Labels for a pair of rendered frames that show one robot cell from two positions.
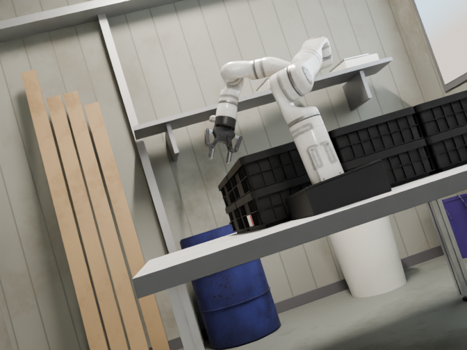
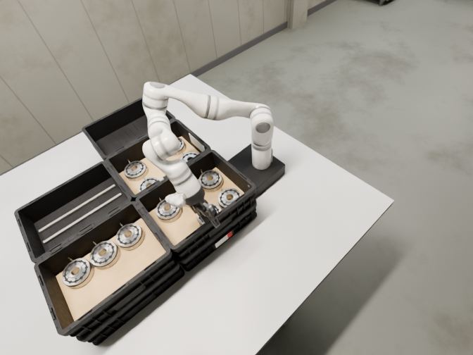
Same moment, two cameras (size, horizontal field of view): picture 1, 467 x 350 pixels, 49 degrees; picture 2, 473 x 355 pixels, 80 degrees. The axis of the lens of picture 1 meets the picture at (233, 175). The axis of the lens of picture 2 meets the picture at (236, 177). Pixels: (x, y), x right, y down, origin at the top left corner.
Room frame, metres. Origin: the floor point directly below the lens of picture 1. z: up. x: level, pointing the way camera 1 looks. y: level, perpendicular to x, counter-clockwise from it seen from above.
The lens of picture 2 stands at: (1.89, 0.53, 1.82)
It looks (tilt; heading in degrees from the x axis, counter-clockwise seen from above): 51 degrees down; 245
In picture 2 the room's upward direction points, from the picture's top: 8 degrees counter-clockwise
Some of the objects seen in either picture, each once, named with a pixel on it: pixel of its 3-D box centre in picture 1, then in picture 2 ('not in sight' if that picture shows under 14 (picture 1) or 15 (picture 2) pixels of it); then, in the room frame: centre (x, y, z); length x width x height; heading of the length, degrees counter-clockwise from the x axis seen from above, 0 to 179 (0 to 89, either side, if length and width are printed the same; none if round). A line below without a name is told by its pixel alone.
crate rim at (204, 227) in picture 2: (274, 157); (196, 194); (1.76, -0.15, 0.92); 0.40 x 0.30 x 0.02; 9
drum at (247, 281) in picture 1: (229, 281); not in sight; (3.54, 0.25, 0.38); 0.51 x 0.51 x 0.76
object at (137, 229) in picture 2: not in sight; (128, 234); (2.05, -0.18, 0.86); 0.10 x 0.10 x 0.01
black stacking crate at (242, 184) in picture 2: (278, 171); (198, 201); (1.76, -0.15, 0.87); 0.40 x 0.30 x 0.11; 9
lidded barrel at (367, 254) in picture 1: (365, 248); not in sight; (3.70, -0.74, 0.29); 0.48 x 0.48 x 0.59
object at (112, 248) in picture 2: not in sight; (103, 253); (2.16, -0.16, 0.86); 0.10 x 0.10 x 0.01
